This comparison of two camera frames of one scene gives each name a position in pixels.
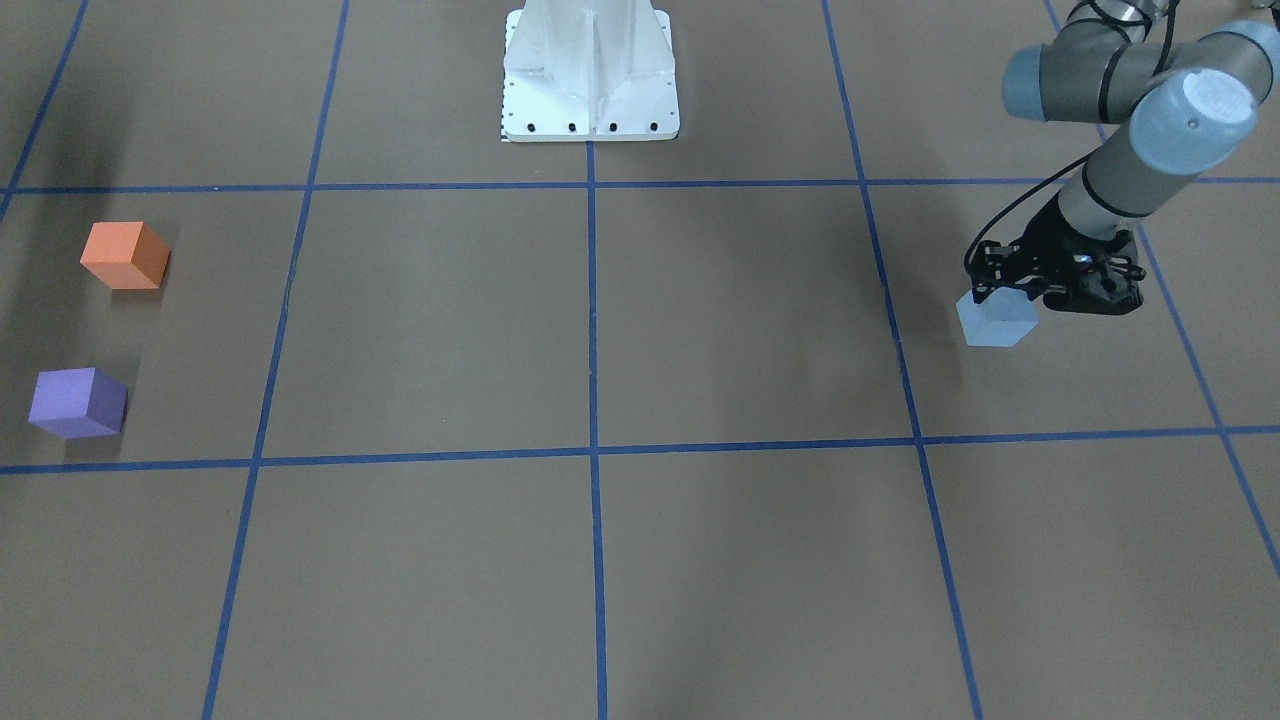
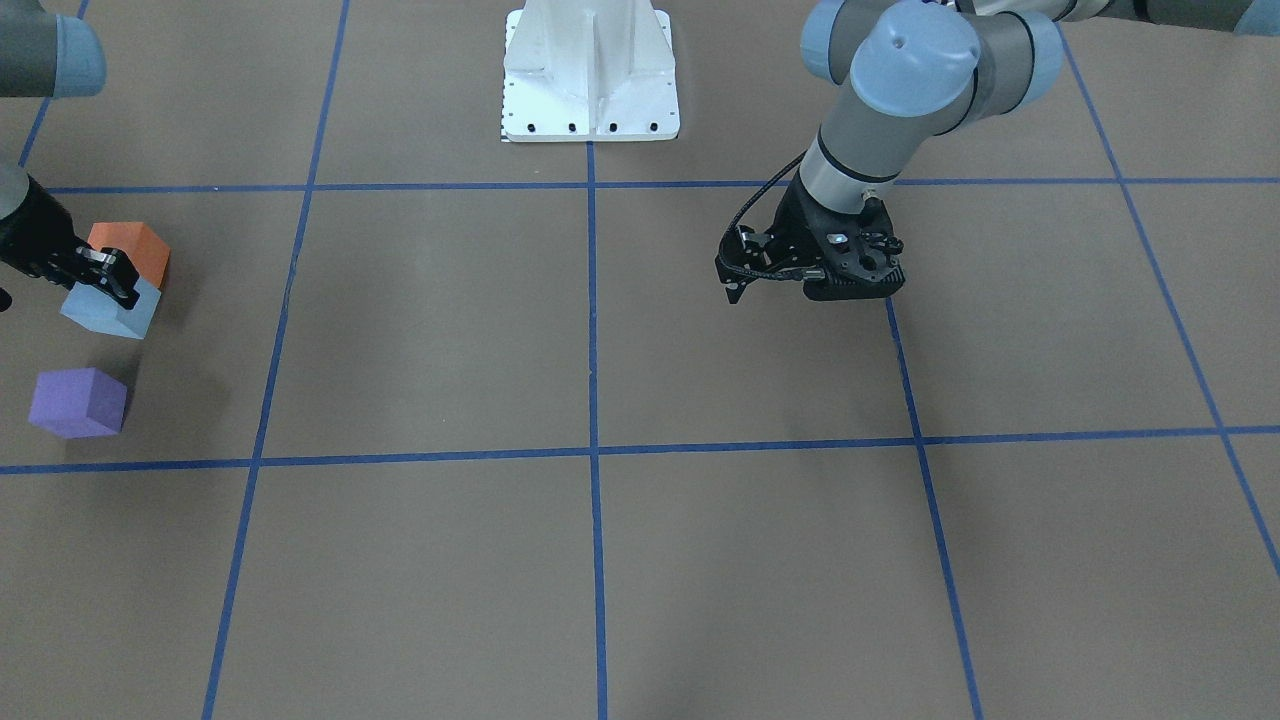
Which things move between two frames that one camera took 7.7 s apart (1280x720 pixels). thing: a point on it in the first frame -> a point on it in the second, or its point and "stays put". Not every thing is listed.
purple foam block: x=78 y=403 stays put
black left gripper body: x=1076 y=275 -> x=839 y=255
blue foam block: x=1000 y=319 -> x=102 y=312
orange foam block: x=125 y=254 stays put
